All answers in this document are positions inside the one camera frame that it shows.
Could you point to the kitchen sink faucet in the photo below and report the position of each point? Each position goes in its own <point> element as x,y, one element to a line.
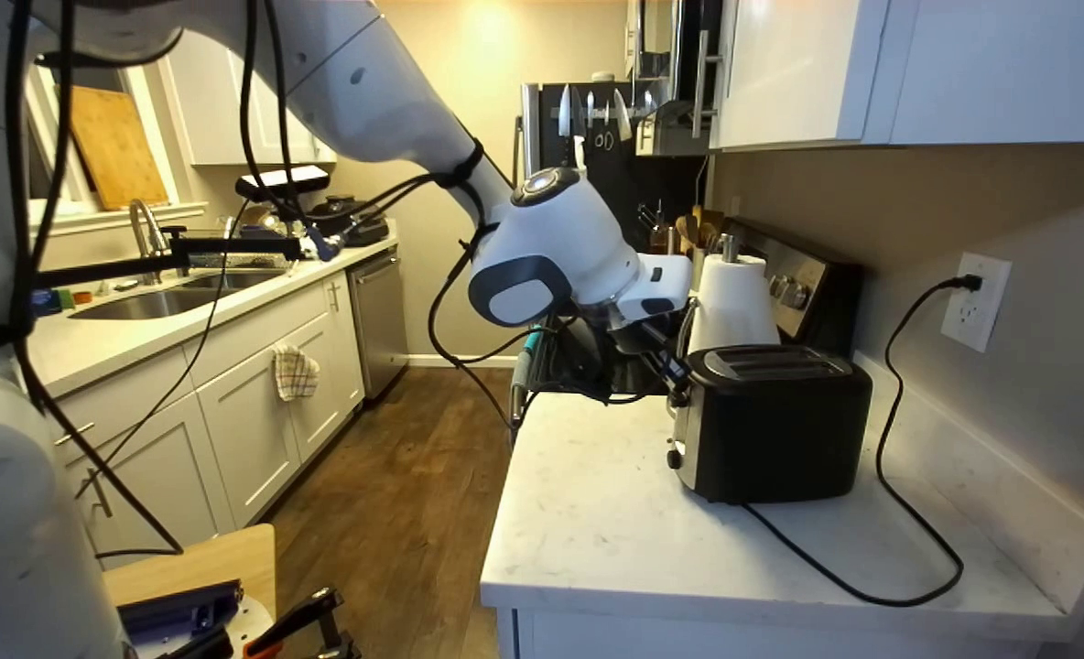
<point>146,234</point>

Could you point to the white wall outlet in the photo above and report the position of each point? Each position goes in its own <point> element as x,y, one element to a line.
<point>970,314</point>

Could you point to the white hanging dish towel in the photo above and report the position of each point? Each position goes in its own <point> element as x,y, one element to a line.
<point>293,376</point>

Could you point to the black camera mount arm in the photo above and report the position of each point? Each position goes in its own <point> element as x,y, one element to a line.
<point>280,190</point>

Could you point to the stainless kitchen sink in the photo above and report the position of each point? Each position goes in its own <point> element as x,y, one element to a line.
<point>175,298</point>

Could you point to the black countertop grill appliance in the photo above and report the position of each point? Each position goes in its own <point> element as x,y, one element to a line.
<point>350,226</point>

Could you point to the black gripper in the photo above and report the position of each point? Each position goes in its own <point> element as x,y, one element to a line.
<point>579,356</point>

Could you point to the black silver toaster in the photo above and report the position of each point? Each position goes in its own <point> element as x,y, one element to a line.
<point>771,427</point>

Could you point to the white lower kitchen cabinets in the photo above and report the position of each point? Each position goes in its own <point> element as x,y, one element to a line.
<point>185,408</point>

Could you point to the stainless dishwasher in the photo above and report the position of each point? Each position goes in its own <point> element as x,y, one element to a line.
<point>379,322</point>

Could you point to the dark glass bottle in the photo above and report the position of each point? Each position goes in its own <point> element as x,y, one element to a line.
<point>655,229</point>

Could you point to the white upper cabinet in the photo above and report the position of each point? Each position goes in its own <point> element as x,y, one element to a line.
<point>897,74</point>

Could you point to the wooden cutting board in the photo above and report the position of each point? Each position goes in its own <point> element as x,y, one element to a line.
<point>116,147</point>

